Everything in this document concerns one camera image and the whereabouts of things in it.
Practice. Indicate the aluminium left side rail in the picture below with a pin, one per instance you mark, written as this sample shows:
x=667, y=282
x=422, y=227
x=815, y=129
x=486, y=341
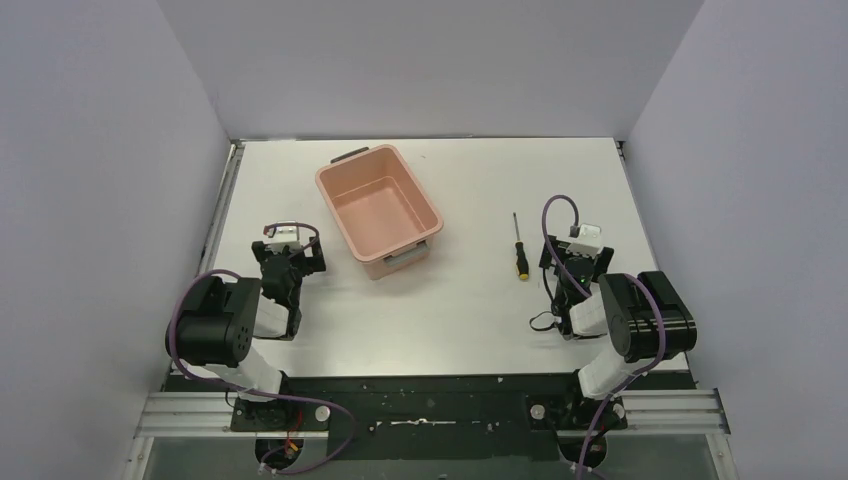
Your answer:
x=225, y=192

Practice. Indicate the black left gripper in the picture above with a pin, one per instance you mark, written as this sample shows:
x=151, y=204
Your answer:
x=289, y=257

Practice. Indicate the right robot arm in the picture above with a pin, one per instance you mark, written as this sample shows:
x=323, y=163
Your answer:
x=643, y=320

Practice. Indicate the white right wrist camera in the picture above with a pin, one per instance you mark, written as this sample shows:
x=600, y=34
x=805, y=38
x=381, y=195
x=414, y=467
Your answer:
x=585, y=240

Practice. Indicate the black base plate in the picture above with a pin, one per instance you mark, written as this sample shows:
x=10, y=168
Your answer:
x=441, y=443

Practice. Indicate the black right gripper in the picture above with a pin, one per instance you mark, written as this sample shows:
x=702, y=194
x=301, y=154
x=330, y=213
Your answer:
x=602, y=261

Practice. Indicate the aluminium rail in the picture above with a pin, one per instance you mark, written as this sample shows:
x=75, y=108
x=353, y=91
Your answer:
x=646, y=412
x=225, y=192

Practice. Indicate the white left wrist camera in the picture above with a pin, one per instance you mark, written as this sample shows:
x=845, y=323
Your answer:
x=279, y=238

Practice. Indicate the black yellow screwdriver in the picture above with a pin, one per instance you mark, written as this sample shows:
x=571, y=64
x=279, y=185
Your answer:
x=522, y=264

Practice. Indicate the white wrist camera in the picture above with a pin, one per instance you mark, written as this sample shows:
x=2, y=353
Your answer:
x=279, y=238
x=585, y=240

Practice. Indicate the aluminium front rail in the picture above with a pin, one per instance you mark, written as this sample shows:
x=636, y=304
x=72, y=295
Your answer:
x=646, y=412

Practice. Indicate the pink plastic bin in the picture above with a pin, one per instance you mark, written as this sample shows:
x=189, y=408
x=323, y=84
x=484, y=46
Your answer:
x=382, y=210

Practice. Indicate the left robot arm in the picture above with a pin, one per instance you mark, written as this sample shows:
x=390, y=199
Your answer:
x=217, y=322

